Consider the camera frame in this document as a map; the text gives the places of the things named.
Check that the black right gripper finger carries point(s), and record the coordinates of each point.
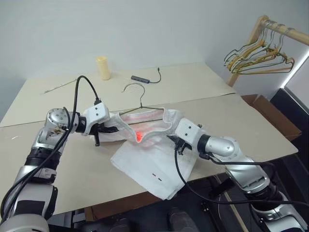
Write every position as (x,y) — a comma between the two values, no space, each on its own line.
(173,138)

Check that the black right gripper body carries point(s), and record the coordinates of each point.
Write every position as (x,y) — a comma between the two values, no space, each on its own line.
(182,145)

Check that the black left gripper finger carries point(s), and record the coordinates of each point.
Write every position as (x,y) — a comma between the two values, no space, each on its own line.
(111,129)

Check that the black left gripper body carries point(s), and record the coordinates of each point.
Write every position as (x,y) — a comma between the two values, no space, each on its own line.
(97,139)

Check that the white shorts garment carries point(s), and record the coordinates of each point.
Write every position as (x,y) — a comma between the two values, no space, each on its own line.
(144,169)

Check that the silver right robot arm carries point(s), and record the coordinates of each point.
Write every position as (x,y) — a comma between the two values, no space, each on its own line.
(224,147)

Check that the pale yellow cylinder container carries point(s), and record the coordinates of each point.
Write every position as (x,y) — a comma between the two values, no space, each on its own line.
(103,68)

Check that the thin pale stick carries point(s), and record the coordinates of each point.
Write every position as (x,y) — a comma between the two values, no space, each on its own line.
(60,87)

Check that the brown cardboard box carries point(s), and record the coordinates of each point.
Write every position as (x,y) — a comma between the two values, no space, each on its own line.
(270,113)

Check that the black flat panel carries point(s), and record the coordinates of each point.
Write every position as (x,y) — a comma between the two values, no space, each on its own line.
(294,108)

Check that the wooden clothes rack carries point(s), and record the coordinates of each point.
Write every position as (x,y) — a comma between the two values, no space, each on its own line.
(297,33)

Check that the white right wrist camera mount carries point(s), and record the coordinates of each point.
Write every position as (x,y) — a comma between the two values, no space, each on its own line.
(188,130)

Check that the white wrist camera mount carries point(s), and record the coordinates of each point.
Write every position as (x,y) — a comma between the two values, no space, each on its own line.
(188,130)
(96,113)

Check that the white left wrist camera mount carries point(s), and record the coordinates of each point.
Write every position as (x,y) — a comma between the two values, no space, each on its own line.
(96,113)

